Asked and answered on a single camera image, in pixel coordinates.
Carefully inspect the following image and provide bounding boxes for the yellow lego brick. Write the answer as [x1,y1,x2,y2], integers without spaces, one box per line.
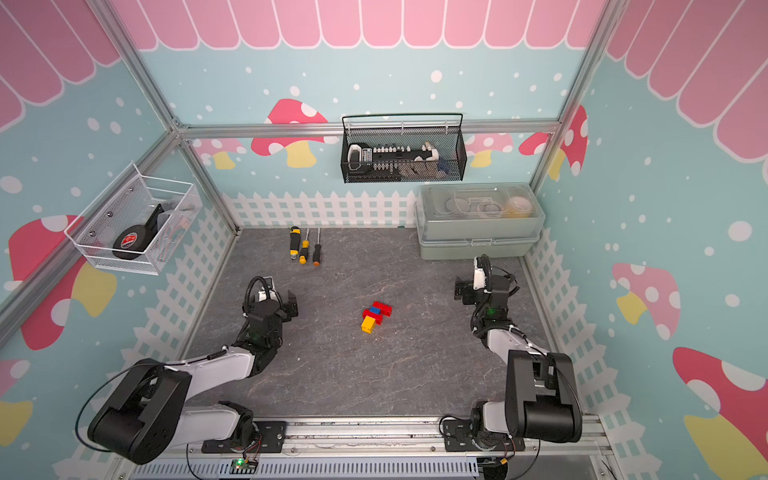
[361,316,377,334]

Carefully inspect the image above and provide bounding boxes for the red lego brick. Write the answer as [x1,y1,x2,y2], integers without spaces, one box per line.
[373,301,393,317]
[362,308,383,325]

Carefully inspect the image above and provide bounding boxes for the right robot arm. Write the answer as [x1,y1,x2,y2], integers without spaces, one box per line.
[454,254,583,449]

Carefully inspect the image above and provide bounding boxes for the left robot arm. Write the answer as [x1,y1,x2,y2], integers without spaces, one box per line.
[76,276,299,465]

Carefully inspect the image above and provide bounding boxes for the orange black screwdriver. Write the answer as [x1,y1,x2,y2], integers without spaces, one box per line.
[312,228,322,266]

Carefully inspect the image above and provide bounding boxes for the small yellow screwdriver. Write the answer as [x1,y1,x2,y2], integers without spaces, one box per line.
[299,228,310,265]

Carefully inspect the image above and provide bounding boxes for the green plastic storage box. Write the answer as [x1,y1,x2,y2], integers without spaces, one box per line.
[415,183,546,261]

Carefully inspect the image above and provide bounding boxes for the thick yellow black screwdriver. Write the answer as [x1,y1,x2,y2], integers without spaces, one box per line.
[289,226,301,260]

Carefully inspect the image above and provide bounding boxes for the white items in basket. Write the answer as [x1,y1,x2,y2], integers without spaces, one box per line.
[342,142,440,179]

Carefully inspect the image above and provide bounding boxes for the black tape roll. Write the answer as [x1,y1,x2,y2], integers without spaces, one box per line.
[113,204,165,260]

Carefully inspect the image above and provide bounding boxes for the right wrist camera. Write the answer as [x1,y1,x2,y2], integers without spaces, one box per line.
[473,256,487,290]

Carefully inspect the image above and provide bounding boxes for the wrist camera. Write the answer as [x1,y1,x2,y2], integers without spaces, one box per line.
[255,276,277,302]
[473,256,487,290]

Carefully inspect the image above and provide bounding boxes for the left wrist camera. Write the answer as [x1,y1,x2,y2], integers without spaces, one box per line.
[255,276,277,302]

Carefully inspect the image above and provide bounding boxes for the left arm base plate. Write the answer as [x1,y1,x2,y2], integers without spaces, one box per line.
[201,420,287,455]

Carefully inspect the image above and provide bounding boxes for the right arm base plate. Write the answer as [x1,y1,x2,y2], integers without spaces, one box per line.
[438,415,526,456]

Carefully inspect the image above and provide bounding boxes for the black wire mesh basket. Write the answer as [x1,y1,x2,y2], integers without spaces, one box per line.
[340,113,467,183]

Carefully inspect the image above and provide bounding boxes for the clear wall bin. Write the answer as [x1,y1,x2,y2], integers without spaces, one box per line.
[64,164,202,275]

